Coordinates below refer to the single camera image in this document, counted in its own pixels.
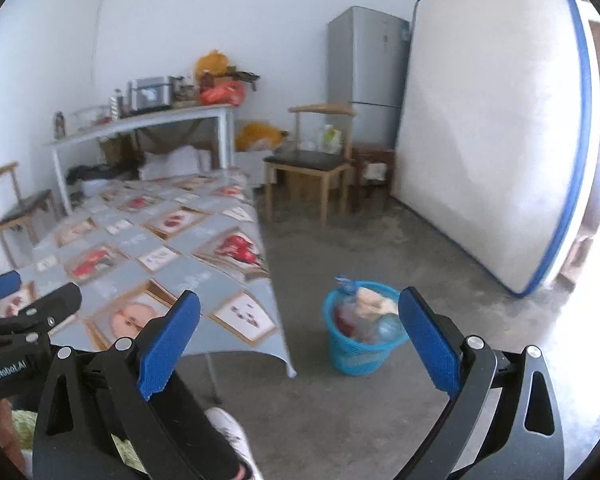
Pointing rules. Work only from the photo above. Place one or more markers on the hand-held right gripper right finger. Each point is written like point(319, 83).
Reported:
point(427, 345)

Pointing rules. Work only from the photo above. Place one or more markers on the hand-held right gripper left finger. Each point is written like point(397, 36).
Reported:
point(167, 345)

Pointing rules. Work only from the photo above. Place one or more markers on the pink snack bag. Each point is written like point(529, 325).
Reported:
point(375, 300)

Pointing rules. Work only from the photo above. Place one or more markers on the blue plastic wastebasket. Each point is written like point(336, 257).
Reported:
point(355, 357)

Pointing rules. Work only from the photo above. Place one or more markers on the clear plastic bottle blue label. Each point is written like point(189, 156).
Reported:
point(345, 287)

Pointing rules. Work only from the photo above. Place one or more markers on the person's left forearm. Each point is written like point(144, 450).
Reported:
point(5, 435)

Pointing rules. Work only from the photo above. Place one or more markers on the metal table leg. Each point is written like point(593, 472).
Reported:
point(212, 375)

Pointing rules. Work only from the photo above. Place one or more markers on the green fuzzy cushion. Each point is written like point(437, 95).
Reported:
point(25, 425)

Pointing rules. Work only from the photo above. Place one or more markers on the fruit print tablecloth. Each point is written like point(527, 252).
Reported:
point(190, 280)

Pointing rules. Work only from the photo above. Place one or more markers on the wooden chair black seat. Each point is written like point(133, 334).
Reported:
point(305, 160)
point(22, 207)

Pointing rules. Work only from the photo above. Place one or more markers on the person's white shoe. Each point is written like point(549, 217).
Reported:
point(230, 430)

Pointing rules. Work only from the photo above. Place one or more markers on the black cloth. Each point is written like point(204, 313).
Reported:
point(90, 172)

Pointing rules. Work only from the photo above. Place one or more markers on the small dark jar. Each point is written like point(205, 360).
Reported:
point(59, 125)

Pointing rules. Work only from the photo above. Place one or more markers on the brown paper bag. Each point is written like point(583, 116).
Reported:
point(117, 150)

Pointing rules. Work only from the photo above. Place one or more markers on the white cloth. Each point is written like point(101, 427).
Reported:
point(375, 171)

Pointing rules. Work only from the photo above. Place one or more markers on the white plastic bag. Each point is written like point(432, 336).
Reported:
point(175, 162)

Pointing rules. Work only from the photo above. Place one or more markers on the clear plastic tub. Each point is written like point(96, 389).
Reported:
point(90, 115)

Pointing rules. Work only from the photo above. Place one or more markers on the dark wooden stool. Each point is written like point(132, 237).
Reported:
point(375, 152)

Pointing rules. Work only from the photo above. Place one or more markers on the white mattress blue trim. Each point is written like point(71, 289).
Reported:
point(480, 135)

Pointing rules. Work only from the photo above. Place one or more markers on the steel bottle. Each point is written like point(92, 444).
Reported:
point(116, 105)

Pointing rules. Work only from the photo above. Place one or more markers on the white green packet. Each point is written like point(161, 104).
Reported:
point(331, 139)

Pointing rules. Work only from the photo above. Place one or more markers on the yellow plastic bag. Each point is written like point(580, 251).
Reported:
point(257, 135)
point(212, 62)

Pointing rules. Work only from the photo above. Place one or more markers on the white side table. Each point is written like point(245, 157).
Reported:
point(180, 114)

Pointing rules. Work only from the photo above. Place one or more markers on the silver rice cooker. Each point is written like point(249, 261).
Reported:
point(150, 92)

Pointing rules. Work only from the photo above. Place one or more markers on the orange plastic bag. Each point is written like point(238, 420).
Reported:
point(222, 94)

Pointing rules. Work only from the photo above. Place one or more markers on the silver refrigerator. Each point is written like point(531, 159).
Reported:
point(365, 60)

